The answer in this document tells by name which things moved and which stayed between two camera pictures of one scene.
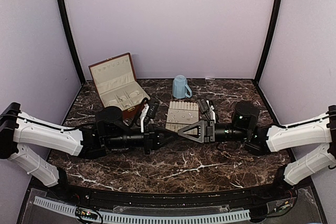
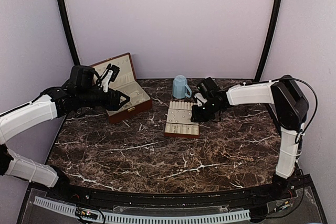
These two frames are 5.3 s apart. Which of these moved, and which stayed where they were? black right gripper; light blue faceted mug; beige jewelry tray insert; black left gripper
Moved: black left gripper; black right gripper
Stayed: light blue faceted mug; beige jewelry tray insert
